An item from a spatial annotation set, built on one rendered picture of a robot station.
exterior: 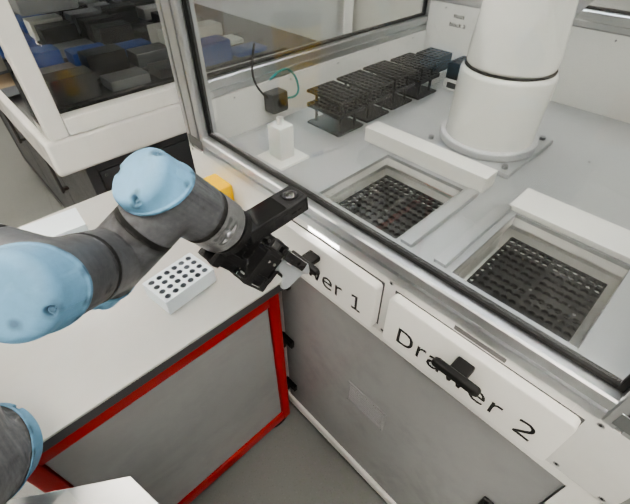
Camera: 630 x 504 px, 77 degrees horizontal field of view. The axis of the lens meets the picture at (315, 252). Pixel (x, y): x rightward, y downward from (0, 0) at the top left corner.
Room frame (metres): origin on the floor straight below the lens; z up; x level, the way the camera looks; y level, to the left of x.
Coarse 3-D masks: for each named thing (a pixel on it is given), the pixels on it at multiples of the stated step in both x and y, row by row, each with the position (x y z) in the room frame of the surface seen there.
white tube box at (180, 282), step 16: (192, 256) 0.64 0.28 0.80; (160, 272) 0.59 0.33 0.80; (176, 272) 0.59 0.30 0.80; (192, 272) 0.60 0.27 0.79; (208, 272) 0.59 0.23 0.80; (144, 288) 0.56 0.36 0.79; (160, 288) 0.55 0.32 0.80; (176, 288) 0.55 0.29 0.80; (192, 288) 0.55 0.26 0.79; (160, 304) 0.52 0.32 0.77; (176, 304) 0.52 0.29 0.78
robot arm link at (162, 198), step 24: (120, 168) 0.37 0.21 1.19; (144, 168) 0.35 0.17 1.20; (168, 168) 0.35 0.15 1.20; (120, 192) 0.34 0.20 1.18; (144, 192) 0.33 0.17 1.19; (168, 192) 0.34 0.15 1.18; (192, 192) 0.36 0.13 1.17; (216, 192) 0.40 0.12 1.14; (144, 216) 0.33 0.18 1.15; (168, 216) 0.34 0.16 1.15; (192, 216) 0.35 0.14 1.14; (216, 216) 0.37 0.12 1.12; (168, 240) 0.33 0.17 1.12; (192, 240) 0.36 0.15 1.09
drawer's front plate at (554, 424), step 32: (416, 320) 0.37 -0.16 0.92; (448, 352) 0.33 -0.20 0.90; (480, 352) 0.31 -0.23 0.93; (448, 384) 0.31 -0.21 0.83; (480, 384) 0.29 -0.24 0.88; (512, 384) 0.26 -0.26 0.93; (512, 416) 0.25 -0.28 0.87; (544, 416) 0.23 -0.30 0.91; (576, 416) 0.22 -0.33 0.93; (544, 448) 0.21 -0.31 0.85
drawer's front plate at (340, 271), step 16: (288, 224) 0.60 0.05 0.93; (288, 240) 0.59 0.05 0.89; (304, 240) 0.56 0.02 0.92; (320, 256) 0.52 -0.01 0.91; (336, 256) 0.51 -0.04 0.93; (320, 272) 0.52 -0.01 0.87; (336, 272) 0.49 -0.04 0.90; (352, 272) 0.47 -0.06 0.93; (320, 288) 0.52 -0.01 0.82; (352, 288) 0.47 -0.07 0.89; (368, 288) 0.44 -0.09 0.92; (352, 304) 0.46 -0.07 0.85; (368, 304) 0.44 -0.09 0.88; (368, 320) 0.43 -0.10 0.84
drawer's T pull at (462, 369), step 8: (432, 360) 0.31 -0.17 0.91; (440, 360) 0.31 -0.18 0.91; (456, 360) 0.31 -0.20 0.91; (464, 360) 0.31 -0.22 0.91; (440, 368) 0.30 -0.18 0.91; (448, 368) 0.29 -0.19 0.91; (456, 368) 0.29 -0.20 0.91; (464, 368) 0.29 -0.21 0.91; (472, 368) 0.29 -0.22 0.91; (448, 376) 0.29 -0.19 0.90; (456, 376) 0.28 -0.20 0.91; (464, 376) 0.28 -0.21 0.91; (464, 384) 0.27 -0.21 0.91; (472, 384) 0.27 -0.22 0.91; (472, 392) 0.26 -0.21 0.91; (480, 392) 0.26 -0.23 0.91
